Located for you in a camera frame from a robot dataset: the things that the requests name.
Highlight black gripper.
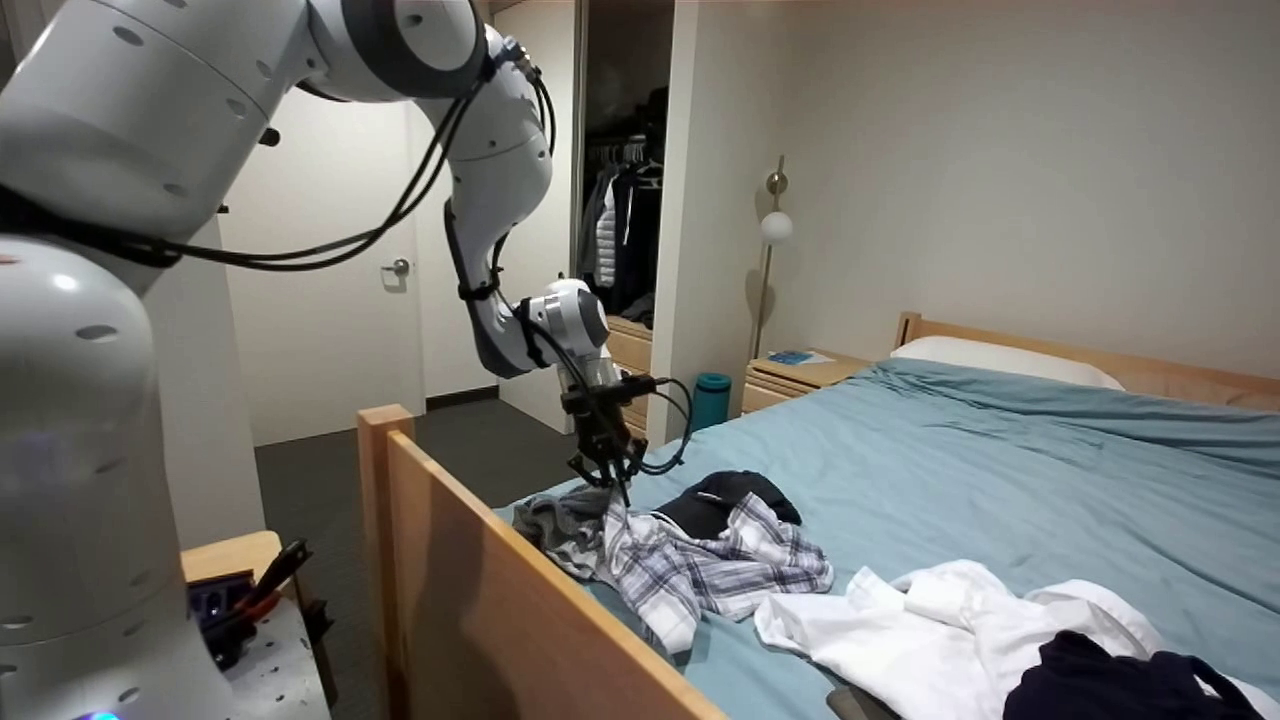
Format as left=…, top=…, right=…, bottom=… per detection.
left=564, top=377, right=656, bottom=500

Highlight checked plaid shirt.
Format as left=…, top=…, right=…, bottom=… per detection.
left=513, top=479, right=835, bottom=654

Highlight white cloth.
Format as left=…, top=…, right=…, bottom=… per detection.
left=753, top=554, right=1280, bottom=720

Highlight small black garment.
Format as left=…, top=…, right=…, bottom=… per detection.
left=653, top=468, right=805, bottom=543

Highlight wooden dresser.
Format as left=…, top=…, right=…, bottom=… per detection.
left=604, top=311, right=656, bottom=442

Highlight teal waste bin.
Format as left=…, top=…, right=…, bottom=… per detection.
left=687, top=368, right=736, bottom=431

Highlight wooden nightstand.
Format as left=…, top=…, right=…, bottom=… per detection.
left=739, top=348, right=873, bottom=419

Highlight hanging closet clothes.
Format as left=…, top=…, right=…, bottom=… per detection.
left=579, top=122, right=669, bottom=331

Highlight white closet door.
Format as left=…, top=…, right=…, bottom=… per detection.
left=490, top=0, right=588, bottom=438

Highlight floor lamp with globe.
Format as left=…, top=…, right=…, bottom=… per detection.
left=749, top=152, right=800, bottom=363

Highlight white room door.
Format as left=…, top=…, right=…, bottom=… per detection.
left=212, top=75, right=465, bottom=452

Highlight black and red tools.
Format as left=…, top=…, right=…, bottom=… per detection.
left=187, top=534, right=321, bottom=670

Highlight light blue bed blanket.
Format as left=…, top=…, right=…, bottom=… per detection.
left=495, top=356, right=1280, bottom=720

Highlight wooden tool box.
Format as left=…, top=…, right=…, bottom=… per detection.
left=178, top=529, right=290, bottom=593

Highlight white pillow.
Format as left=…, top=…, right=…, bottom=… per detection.
left=887, top=331, right=1130, bottom=395

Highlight dark navy garment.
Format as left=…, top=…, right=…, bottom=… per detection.
left=1000, top=627, right=1269, bottom=720

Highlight wooden bed frame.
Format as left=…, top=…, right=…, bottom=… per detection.
left=354, top=308, right=1280, bottom=720

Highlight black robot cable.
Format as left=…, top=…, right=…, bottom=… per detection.
left=0, top=51, right=695, bottom=486

